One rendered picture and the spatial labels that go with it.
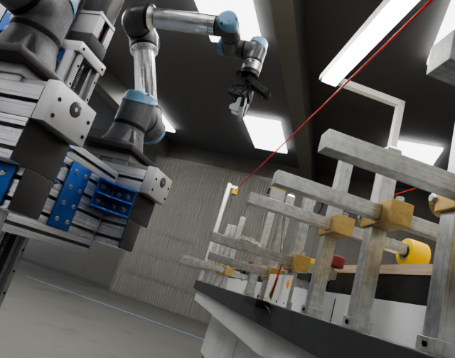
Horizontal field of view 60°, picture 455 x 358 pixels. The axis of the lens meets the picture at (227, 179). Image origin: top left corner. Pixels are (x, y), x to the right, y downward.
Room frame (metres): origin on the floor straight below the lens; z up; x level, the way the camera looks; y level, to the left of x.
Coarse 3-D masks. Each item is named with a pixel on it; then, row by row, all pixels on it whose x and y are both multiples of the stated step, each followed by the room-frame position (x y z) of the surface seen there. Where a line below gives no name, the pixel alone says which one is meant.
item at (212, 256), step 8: (208, 256) 1.52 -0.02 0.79; (216, 256) 1.52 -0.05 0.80; (224, 256) 1.53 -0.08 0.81; (232, 264) 1.53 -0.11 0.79; (240, 264) 1.53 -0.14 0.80; (248, 264) 1.54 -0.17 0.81; (256, 272) 1.54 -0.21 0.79; (264, 272) 1.54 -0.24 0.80; (296, 280) 1.56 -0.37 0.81; (304, 280) 1.58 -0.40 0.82; (304, 288) 1.56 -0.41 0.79
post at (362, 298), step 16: (384, 176) 0.84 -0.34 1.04; (384, 192) 0.84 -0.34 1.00; (368, 240) 0.84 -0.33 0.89; (384, 240) 0.84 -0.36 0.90; (368, 256) 0.84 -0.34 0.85; (368, 272) 0.84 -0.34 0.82; (352, 288) 0.87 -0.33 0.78; (368, 288) 0.84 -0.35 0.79; (352, 304) 0.86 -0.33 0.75; (368, 304) 0.84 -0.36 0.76; (368, 320) 0.84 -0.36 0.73
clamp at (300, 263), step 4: (292, 256) 1.30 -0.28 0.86; (296, 256) 1.26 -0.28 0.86; (300, 256) 1.26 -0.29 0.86; (304, 256) 1.26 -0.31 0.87; (292, 260) 1.29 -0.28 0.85; (296, 260) 1.26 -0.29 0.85; (300, 260) 1.26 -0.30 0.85; (304, 260) 1.26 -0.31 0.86; (308, 260) 1.27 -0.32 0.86; (292, 264) 1.28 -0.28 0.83; (296, 264) 1.26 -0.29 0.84; (300, 264) 1.26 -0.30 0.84; (304, 264) 1.26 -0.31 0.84; (308, 264) 1.27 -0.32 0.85; (284, 268) 1.35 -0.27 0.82; (288, 268) 1.31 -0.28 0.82; (292, 268) 1.27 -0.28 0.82; (296, 268) 1.26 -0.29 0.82; (300, 268) 1.26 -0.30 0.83; (304, 268) 1.27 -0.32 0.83; (308, 268) 1.27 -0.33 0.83; (300, 272) 1.30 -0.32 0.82; (304, 272) 1.27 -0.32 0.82
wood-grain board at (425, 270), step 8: (392, 264) 1.11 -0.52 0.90; (400, 264) 1.07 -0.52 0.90; (408, 264) 1.04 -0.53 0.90; (416, 264) 1.00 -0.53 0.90; (424, 264) 0.97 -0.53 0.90; (432, 264) 0.94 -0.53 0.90; (344, 272) 1.40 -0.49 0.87; (352, 272) 1.34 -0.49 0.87; (384, 272) 1.14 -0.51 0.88; (392, 272) 1.10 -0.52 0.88; (400, 272) 1.07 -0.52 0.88; (408, 272) 1.03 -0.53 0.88; (416, 272) 1.00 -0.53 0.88; (424, 272) 0.97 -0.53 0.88
